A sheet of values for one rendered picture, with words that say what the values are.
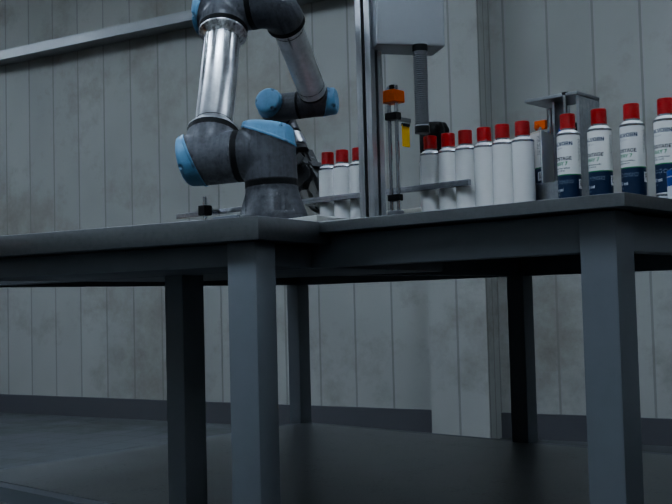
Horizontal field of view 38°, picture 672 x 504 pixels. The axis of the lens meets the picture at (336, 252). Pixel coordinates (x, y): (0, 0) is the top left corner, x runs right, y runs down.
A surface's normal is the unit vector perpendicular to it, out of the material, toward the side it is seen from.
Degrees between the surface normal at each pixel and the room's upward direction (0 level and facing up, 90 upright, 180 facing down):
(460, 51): 90
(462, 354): 90
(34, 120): 90
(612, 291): 90
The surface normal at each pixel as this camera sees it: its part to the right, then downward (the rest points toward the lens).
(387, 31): 0.23, -0.05
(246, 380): -0.50, -0.03
